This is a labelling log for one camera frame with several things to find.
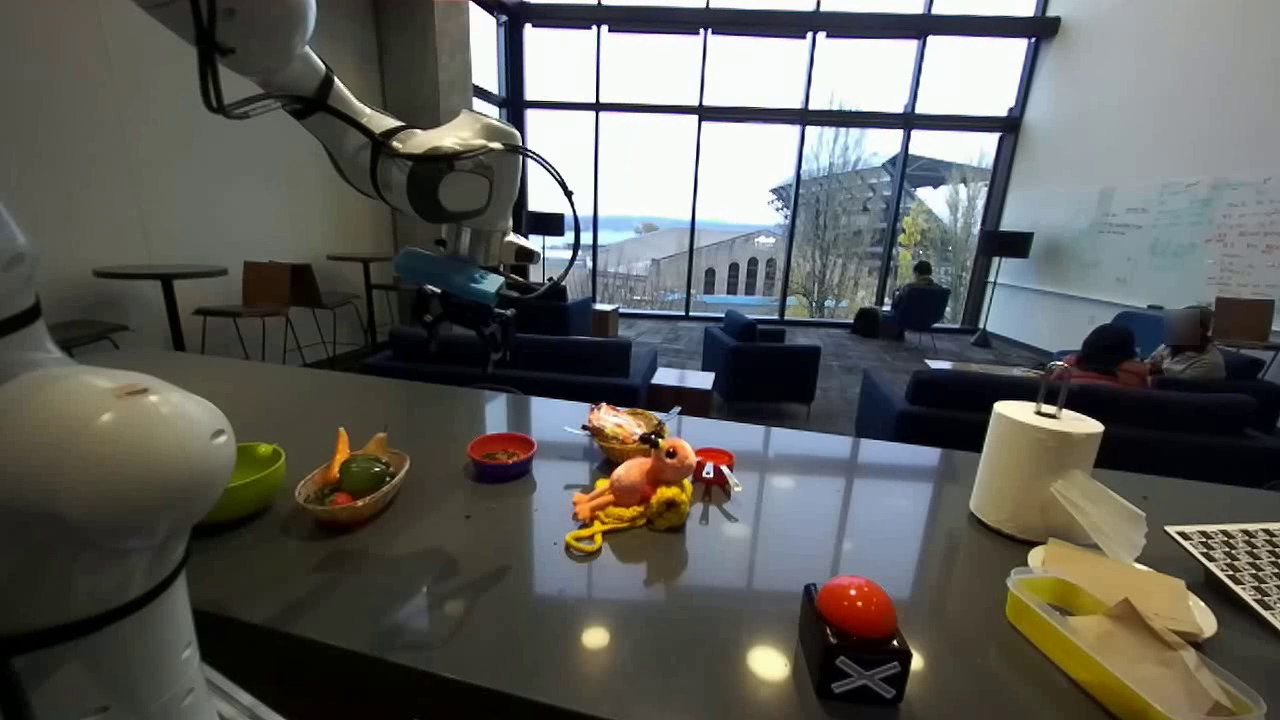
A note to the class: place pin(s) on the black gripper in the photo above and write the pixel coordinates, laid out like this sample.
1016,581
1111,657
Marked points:
448,308

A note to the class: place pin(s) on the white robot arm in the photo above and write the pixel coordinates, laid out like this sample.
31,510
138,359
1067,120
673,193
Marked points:
107,468

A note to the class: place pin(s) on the big red button box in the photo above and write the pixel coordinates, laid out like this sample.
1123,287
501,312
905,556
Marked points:
853,642

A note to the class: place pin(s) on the dark blue long sofa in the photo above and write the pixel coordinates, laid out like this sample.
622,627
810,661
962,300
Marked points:
609,370

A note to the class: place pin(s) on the small red bowl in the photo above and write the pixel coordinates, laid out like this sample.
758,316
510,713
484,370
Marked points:
501,457

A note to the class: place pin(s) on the wicker basket with snacks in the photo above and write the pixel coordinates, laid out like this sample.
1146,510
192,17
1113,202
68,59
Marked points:
622,431

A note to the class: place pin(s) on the wicker basket with vegetables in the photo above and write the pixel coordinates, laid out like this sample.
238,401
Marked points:
358,481

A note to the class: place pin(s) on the wooden chair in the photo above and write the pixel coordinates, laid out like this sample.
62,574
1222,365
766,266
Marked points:
265,295

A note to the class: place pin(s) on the wooden coffee table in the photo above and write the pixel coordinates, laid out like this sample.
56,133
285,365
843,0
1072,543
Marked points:
685,390

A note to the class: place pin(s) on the orange yellow plush toy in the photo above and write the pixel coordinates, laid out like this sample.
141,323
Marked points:
648,489

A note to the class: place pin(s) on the green plastic bowl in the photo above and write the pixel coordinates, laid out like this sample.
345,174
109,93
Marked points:
253,481

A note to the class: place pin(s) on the dark blue armchair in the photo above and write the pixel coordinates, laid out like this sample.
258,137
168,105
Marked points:
758,365

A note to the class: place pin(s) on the small red white toy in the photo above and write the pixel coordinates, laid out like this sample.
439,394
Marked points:
713,474

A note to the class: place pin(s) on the round high table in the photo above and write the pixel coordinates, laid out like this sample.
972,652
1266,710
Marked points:
167,277

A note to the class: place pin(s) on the person by the window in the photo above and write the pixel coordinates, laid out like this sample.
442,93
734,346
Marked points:
920,300

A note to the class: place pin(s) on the white paper towel roll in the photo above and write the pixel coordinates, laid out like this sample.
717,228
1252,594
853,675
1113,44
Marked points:
1025,450

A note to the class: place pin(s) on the person in red top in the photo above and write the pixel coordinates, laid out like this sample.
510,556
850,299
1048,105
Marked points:
1101,359

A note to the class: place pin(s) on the clear plastic lid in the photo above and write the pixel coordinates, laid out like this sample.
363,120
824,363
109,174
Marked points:
1090,512

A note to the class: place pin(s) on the person in grey top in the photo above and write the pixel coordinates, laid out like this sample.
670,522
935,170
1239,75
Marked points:
1188,351

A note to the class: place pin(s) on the dark blue right sofa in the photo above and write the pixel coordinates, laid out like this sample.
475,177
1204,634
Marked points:
1195,433

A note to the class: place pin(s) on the yellow tray with napkins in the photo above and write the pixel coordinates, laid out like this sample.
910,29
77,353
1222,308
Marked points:
1117,657

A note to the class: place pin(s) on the checkered calibration board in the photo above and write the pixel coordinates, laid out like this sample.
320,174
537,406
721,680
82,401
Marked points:
1247,556

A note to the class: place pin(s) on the blue camera on wrist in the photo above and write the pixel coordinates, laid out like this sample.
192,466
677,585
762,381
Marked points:
448,274

